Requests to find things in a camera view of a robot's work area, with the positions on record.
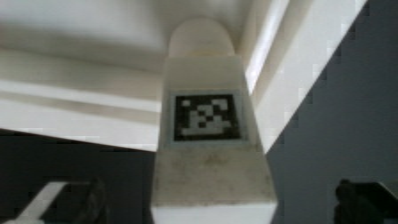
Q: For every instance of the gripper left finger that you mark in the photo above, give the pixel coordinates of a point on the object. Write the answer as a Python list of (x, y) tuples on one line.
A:
[(69, 203)]

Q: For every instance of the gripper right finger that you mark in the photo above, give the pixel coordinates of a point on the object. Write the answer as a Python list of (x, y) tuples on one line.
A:
[(366, 202)]

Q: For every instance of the white leg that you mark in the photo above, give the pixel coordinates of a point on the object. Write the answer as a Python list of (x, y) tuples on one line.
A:
[(211, 178)]

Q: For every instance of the white square tabletop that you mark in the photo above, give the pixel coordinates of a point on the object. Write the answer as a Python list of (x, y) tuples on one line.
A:
[(81, 53)]

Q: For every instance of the white U-shaped fence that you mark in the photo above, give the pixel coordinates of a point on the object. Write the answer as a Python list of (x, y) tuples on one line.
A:
[(312, 28)]

